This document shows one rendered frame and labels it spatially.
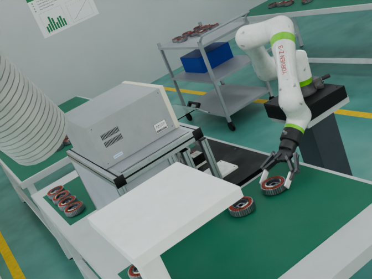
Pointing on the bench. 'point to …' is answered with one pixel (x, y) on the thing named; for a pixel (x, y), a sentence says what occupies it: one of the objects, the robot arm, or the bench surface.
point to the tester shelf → (141, 156)
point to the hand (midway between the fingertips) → (274, 183)
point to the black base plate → (243, 155)
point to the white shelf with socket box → (162, 215)
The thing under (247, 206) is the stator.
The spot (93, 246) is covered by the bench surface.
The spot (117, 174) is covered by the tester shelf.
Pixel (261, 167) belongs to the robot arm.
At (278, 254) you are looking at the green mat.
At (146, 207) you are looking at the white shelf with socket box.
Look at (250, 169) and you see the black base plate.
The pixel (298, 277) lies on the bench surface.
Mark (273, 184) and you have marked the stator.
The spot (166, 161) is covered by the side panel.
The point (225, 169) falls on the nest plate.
